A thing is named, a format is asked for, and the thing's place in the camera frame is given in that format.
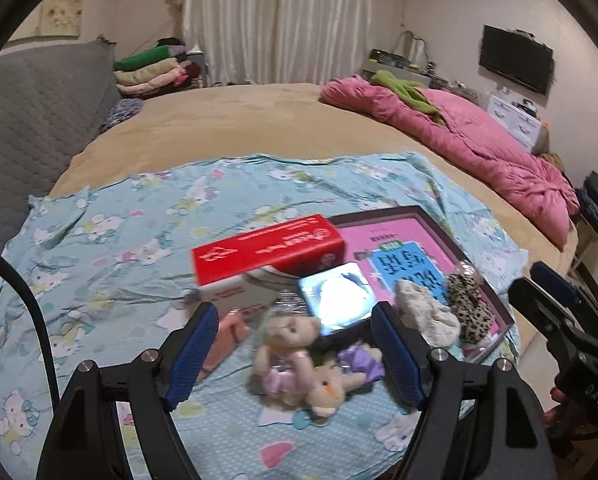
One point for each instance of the floral wall painting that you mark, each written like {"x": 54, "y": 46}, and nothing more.
{"x": 61, "y": 10}

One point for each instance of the beige round bed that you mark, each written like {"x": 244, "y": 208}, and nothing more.
{"x": 254, "y": 120}

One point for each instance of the teddy bear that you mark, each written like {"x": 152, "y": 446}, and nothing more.
{"x": 329, "y": 392}
{"x": 284, "y": 335}

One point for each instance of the peach towel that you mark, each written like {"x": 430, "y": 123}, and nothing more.
{"x": 229, "y": 335}

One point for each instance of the white curtain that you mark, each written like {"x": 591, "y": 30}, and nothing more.
{"x": 279, "y": 20}

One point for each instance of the leopard print scrunchie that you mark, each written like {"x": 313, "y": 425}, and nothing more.
{"x": 469, "y": 310}

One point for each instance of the dark clothes pile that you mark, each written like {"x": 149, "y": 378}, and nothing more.
{"x": 596, "y": 195}

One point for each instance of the white floral scrunchie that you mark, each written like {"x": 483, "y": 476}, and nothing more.
{"x": 424, "y": 315}

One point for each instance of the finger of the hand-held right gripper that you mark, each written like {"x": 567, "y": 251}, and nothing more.
{"x": 554, "y": 275}
{"x": 534, "y": 305}

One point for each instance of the grey quilted headboard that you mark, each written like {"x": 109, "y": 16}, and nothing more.
{"x": 29, "y": 125}

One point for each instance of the shallow box with pink inside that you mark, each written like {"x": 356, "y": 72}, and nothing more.
{"x": 379, "y": 240}

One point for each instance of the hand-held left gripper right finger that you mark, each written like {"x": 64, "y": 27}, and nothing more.
{"x": 396, "y": 355}

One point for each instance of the stack of folded clothes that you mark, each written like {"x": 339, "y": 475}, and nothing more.
{"x": 149, "y": 72}

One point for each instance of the light blue cartoon printed blanket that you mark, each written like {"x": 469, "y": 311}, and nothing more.
{"x": 104, "y": 240}

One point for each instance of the black wall television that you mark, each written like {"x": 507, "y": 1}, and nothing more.
{"x": 516, "y": 60}

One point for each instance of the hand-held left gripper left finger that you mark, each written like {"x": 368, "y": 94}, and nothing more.
{"x": 194, "y": 355}

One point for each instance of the arched mirror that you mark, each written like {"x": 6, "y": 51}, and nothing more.
{"x": 411, "y": 50}

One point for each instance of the green cloth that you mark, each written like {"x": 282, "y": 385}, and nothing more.
{"x": 404, "y": 87}

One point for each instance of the red and white box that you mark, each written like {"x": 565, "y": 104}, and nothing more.
{"x": 264, "y": 250}

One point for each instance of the white drawer cabinet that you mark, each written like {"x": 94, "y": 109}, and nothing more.
{"x": 514, "y": 117}

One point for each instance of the dark patterned cloth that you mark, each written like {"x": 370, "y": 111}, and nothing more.
{"x": 121, "y": 112}

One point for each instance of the cluttered dresser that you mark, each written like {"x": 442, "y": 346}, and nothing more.
{"x": 429, "y": 77}

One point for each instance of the pink quilt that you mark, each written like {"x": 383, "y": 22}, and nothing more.
{"x": 479, "y": 135}

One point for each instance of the dark blue box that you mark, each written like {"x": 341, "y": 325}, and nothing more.
{"x": 334, "y": 295}

